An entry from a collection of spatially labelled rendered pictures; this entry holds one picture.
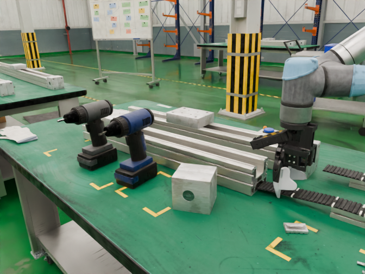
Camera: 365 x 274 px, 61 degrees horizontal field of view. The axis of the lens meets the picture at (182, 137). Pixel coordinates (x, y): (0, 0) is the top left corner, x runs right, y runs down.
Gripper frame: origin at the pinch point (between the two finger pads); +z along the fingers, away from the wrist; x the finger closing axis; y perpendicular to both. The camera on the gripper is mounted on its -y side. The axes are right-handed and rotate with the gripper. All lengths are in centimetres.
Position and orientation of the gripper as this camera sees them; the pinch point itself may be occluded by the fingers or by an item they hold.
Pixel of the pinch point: (280, 188)
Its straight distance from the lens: 91.3
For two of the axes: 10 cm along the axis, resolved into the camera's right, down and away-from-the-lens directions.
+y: 7.7, 2.0, -6.1
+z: 0.3, 9.4, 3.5
